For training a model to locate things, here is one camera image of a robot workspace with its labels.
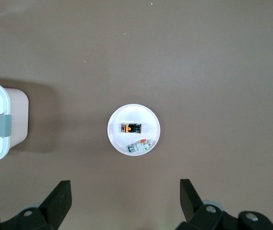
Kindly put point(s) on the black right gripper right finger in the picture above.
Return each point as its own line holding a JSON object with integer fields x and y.
{"x": 198, "y": 215}

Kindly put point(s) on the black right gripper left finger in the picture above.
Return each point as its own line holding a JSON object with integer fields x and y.
{"x": 52, "y": 210}

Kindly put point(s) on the orange and black push-button switch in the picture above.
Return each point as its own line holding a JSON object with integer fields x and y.
{"x": 131, "y": 128}

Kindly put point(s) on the pink round plate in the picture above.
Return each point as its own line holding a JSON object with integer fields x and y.
{"x": 148, "y": 119}

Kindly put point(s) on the white switch with green button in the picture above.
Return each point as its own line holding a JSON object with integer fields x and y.
{"x": 139, "y": 146}

